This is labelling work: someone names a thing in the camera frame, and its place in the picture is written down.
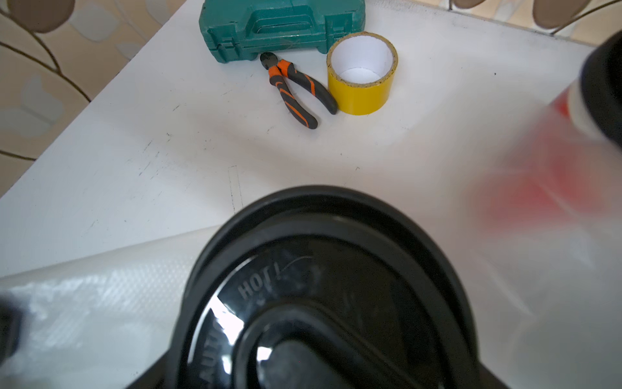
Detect red cup black lid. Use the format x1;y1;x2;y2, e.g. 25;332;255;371
470;32;621;233
164;185;482;389

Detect orange black pliers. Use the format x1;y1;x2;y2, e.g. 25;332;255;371
259;51;339;131

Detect yellow tape roll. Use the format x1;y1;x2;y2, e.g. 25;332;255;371
327;32;398;116

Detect green plastic tool case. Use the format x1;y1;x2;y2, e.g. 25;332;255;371
199;0;366;63

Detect clear plastic carrier bag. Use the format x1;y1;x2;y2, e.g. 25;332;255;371
1;110;621;388

